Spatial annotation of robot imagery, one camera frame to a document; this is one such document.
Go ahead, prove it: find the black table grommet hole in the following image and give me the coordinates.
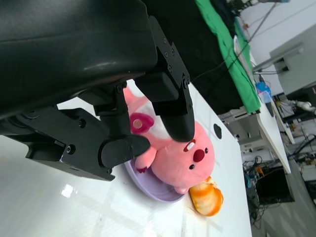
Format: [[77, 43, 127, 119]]
[[213, 123, 223, 140]]

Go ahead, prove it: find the blue plastic object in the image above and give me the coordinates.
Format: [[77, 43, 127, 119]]
[[255, 81, 272, 103]]

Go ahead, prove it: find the black computer case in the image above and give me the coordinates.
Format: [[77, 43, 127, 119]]
[[255, 167, 296, 205]]

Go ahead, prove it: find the grey cabinet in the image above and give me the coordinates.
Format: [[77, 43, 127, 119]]
[[269, 41, 316, 96]]

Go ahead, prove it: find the pink plush beaver doll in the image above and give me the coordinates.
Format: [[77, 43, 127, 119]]
[[122, 87, 215, 195]]

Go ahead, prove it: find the black backdrop cloth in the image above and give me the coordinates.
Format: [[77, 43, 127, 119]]
[[145, 0, 247, 116]]

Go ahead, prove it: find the white desk board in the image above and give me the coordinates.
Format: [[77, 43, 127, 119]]
[[233, 34, 292, 175]]

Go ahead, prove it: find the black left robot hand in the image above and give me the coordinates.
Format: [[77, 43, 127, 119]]
[[0, 0, 196, 182]]

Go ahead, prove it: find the lavender plastic plate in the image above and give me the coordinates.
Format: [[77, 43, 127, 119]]
[[124, 159, 186, 203]]

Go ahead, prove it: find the green cloth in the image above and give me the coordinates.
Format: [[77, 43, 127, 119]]
[[195, 0, 262, 114]]

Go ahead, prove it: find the orange striped bread toy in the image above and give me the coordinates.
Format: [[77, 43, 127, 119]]
[[189, 176, 224, 217]]

